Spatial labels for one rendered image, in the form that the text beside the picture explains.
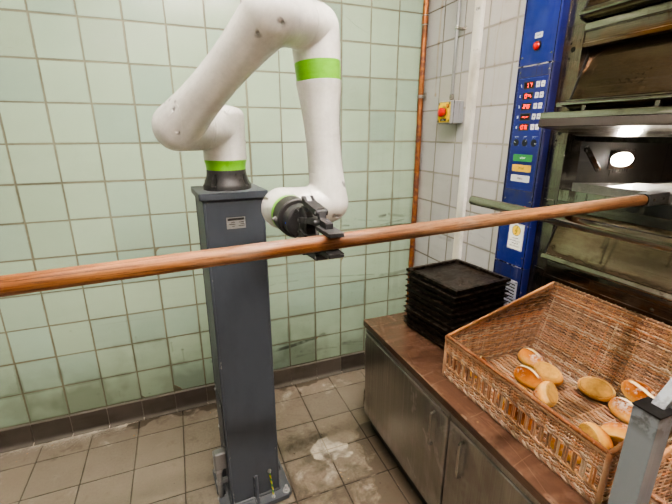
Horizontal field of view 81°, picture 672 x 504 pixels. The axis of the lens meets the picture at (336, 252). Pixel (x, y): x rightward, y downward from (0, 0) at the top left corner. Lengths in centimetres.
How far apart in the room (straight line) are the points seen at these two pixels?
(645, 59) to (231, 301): 141
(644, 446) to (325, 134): 88
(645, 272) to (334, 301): 143
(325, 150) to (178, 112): 38
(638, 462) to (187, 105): 115
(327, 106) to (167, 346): 150
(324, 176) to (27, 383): 171
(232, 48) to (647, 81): 111
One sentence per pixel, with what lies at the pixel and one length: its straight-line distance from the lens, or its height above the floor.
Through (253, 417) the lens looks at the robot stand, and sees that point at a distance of 157.
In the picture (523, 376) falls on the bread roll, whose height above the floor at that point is 63.
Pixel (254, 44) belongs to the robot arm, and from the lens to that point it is 96.
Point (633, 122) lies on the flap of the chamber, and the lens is 130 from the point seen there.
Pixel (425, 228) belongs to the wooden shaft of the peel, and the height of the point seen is 119.
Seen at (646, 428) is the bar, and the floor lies 92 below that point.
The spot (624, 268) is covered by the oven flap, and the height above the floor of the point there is 97.
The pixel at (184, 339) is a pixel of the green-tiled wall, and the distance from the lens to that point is 214.
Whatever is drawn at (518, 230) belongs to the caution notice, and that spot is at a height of 100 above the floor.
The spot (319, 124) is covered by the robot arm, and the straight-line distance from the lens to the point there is 104.
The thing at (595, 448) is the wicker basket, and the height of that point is 72.
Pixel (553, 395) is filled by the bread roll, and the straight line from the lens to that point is 139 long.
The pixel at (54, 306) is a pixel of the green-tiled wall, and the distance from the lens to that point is 211.
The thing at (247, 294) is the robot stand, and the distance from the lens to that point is 133.
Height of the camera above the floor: 137
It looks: 17 degrees down
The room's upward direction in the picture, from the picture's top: straight up
